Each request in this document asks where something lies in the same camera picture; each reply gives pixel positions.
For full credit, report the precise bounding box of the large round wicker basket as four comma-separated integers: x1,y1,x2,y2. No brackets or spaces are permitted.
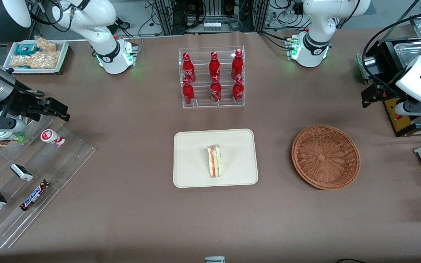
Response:
291,125,361,190

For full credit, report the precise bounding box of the triangular sandwich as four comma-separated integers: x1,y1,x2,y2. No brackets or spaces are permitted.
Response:
207,145,223,178

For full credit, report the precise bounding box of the Snickers chocolate bar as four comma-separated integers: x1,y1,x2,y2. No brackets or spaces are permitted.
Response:
20,180,51,211

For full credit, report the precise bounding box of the clear acrylic stepped display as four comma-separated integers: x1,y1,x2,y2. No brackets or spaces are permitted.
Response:
0,117,98,249

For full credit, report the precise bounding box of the shiny metal tray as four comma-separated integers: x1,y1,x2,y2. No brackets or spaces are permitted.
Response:
393,39,421,62

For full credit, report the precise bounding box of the rice cracker packet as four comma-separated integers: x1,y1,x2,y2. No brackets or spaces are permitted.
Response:
30,51,60,69
35,37,57,52
11,55,32,68

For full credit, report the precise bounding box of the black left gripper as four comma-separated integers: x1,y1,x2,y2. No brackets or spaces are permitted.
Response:
361,82,414,109

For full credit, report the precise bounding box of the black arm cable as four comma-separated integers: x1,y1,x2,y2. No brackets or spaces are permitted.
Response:
362,14,421,94

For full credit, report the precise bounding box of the red and white yogurt bottle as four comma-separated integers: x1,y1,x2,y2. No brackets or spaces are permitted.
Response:
41,129,65,147

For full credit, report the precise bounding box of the teal snack packet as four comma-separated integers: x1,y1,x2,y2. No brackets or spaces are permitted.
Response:
15,44,37,56

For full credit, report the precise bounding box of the white snack tray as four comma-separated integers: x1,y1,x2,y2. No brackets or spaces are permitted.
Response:
3,39,69,75

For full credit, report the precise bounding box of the black machine with yellow panel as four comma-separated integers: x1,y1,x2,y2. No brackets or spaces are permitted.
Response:
357,38,421,138

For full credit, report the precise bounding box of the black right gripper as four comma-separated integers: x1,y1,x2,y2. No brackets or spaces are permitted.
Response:
0,90,71,123

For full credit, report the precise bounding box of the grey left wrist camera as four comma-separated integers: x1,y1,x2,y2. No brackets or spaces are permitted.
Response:
395,100,421,117

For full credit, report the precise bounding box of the cream rectangular tray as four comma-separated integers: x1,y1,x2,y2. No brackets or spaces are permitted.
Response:
173,129,259,188

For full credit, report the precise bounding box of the clear acrylic bottle rack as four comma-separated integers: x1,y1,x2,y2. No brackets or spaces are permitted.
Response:
179,46,246,108

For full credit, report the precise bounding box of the red cola bottle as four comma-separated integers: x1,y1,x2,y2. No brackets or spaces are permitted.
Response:
231,49,244,79
182,78,196,106
182,53,196,83
210,76,222,103
209,52,221,79
232,76,244,103

